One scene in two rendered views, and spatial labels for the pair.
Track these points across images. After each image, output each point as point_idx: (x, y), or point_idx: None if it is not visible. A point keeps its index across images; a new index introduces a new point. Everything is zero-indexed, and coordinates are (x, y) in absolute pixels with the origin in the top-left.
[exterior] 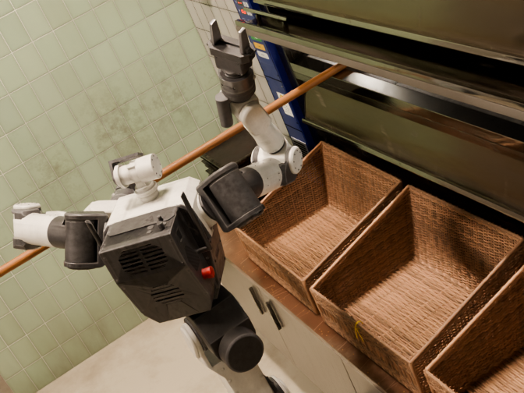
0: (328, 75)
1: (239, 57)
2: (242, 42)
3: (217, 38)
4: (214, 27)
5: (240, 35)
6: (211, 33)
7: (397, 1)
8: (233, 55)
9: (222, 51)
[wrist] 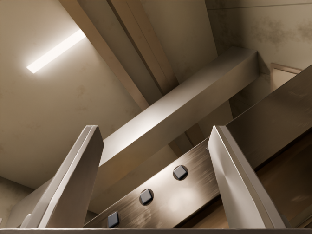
0: None
1: (308, 229)
2: (245, 157)
3: (70, 228)
4: (93, 154)
5: (227, 132)
6: (77, 154)
7: None
8: (246, 233)
9: (128, 230)
